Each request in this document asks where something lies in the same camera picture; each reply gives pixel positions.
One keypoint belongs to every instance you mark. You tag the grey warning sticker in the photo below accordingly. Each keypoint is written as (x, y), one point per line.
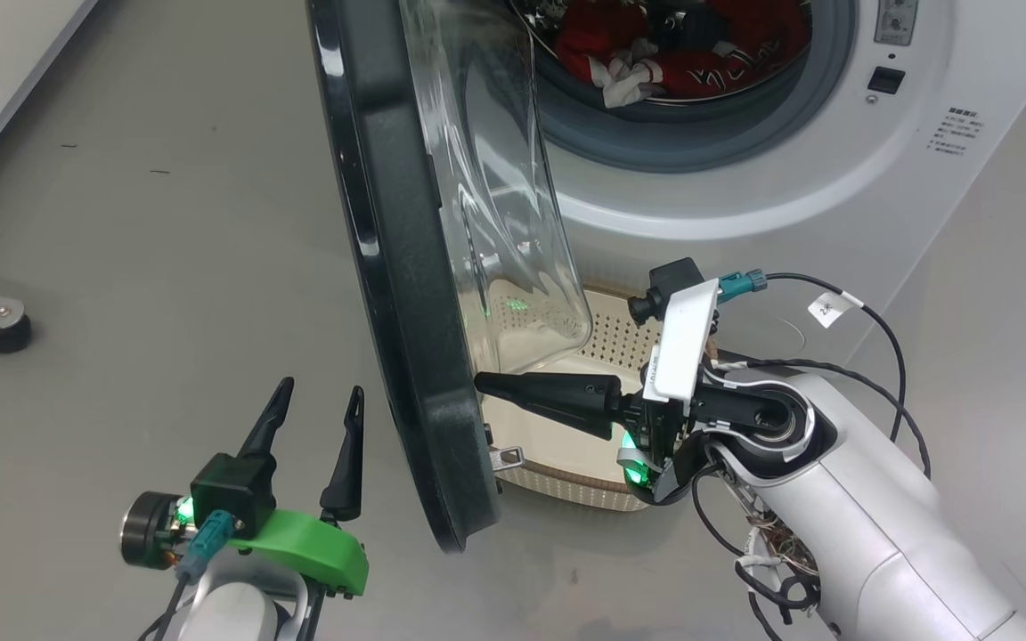
(896, 20)

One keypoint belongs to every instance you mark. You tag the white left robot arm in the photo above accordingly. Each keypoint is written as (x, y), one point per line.
(237, 610)

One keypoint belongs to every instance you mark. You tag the white front-load washing machine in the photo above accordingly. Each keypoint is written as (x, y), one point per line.
(745, 178)

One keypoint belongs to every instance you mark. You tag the black glass washing machine door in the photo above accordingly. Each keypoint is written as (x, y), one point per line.
(397, 267)

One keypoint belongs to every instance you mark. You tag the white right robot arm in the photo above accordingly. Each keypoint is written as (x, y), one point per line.
(851, 499)

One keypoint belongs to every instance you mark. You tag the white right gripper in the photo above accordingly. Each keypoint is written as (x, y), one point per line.
(682, 347)

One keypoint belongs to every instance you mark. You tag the beige perforated laundry basket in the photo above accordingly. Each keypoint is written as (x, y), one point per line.
(620, 343)

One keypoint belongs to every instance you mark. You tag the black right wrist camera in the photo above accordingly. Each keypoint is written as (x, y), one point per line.
(669, 283)

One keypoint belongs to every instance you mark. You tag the teal right camera connector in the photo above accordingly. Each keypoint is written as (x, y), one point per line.
(740, 285)

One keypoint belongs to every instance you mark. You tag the black door lock slot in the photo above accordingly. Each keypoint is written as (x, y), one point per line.
(886, 80)

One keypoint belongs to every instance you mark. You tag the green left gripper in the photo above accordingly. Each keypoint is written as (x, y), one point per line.
(317, 547)

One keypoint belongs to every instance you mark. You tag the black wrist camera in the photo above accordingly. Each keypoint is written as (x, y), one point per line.
(232, 490)
(669, 283)

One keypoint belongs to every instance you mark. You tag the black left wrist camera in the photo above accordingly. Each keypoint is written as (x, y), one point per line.
(232, 490)

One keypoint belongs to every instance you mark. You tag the teal camera connector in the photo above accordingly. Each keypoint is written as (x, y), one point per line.
(208, 539)
(740, 285)

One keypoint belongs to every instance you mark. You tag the teal left camera connector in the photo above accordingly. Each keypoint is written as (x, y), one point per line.
(208, 539)

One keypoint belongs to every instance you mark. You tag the red basketball jersey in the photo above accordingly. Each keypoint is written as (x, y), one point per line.
(727, 62)

